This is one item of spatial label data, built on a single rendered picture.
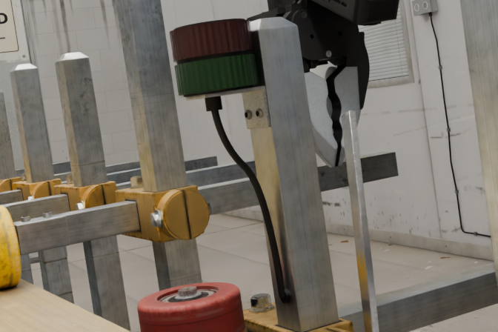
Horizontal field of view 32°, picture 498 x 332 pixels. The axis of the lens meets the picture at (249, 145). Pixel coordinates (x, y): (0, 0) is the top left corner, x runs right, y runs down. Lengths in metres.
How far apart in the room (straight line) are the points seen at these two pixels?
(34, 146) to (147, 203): 0.50
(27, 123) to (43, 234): 0.49
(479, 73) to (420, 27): 4.65
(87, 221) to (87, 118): 0.25
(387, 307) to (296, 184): 0.16
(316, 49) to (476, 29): 0.34
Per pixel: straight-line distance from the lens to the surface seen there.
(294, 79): 0.66
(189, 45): 0.62
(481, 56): 0.46
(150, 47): 0.88
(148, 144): 0.88
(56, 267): 1.37
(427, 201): 5.30
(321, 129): 0.79
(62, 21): 9.51
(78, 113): 1.11
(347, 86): 0.81
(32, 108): 1.36
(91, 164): 1.12
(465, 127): 4.89
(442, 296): 0.80
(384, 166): 1.07
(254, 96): 0.66
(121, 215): 0.91
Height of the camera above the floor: 1.05
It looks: 3 degrees down
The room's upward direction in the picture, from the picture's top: 8 degrees counter-clockwise
